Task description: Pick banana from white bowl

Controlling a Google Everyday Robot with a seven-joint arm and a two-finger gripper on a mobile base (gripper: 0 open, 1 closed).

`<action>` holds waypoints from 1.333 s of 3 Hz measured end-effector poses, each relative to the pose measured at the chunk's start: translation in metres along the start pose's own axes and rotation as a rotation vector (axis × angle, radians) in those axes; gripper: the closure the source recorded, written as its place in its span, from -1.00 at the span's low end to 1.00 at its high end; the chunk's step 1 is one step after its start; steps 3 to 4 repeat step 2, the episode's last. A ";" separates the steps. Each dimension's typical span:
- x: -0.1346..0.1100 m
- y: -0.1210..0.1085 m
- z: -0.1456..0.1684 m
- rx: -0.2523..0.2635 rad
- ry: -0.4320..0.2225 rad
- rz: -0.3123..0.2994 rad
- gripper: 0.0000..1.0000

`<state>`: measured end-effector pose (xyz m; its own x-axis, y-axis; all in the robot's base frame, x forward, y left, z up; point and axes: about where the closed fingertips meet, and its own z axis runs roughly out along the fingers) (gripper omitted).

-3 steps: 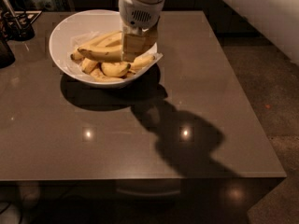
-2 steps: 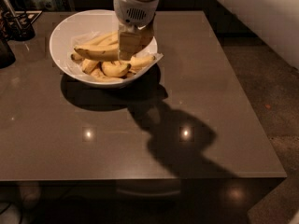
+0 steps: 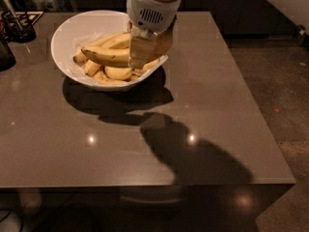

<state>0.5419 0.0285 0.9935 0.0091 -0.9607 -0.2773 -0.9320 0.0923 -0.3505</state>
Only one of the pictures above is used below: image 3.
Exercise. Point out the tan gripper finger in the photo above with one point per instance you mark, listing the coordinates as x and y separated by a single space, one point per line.
141 51

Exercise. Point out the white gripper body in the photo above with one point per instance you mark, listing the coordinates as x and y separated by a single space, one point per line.
151 14

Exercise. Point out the large front yellow banana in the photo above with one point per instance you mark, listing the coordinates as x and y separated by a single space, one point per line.
164 41

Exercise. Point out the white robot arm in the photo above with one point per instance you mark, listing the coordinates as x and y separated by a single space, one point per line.
256 17

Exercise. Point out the small right yellow banana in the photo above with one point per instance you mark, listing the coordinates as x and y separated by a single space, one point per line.
150 65

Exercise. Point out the small yellow banana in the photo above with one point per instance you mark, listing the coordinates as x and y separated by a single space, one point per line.
103 79
118 73
150 65

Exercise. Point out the small lower yellow banana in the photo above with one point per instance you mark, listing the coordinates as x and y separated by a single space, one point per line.
118 73

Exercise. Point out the bottom small yellow banana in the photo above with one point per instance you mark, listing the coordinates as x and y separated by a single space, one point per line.
103 79

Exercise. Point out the middle yellow banana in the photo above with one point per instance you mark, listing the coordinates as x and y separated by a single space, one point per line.
114 53

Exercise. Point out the back yellow banana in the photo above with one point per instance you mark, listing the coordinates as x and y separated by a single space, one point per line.
79 57

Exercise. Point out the white ceramic bowl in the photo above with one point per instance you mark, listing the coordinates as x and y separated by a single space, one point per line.
85 28

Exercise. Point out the dark round object left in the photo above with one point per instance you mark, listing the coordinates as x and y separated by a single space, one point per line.
7 59

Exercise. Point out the white pen in holder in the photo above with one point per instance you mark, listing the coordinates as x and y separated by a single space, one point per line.
11 10

